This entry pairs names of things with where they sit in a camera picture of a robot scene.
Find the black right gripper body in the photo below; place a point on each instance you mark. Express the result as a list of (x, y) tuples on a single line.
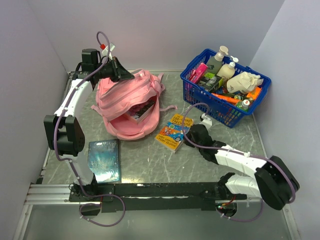
[(188, 143)]

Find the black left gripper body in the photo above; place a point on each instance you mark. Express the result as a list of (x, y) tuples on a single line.
[(105, 71)]

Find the yellow children's book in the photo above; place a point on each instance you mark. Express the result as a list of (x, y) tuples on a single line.
[(171, 135)]

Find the pink school backpack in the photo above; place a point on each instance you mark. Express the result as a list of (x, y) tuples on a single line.
[(114, 100)]

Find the white book pink flowers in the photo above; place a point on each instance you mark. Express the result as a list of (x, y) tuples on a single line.
[(137, 113)]

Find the teal hardcover book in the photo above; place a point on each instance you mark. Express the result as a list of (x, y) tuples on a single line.
[(104, 160)]

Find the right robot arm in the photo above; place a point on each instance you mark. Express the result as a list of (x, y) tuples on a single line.
[(268, 179)]

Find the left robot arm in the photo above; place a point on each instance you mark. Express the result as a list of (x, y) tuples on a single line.
[(63, 131)]

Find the beige cloth bag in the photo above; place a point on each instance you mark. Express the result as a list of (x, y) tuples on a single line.
[(243, 83)]

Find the orange snack pack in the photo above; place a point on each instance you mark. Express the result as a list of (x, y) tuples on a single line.
[(253, 95)]

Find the blue plastic basket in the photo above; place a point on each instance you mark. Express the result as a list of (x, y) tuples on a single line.
[(217, 108)]

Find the orange packet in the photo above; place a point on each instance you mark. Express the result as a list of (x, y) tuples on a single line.
[(227, 99)]

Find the green bottle red cap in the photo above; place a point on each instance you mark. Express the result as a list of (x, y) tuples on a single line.
[(243, 105)]

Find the black green box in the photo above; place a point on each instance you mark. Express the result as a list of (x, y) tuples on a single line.
[(210, 82)]

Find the pink box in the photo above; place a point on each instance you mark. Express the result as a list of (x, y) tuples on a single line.
[(198, 73)]

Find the cream pump bottle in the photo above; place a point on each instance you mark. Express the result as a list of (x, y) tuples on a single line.
[(228, 70)]

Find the grey pump bottle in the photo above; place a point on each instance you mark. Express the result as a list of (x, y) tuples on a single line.
[(215, 62)]

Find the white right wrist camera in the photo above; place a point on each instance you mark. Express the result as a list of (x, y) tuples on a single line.
[(206, 121)]

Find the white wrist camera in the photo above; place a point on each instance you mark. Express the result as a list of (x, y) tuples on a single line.
[(107, 49), (206, 121)]

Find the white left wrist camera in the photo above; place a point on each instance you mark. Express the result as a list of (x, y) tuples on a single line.
[(107, 49)]

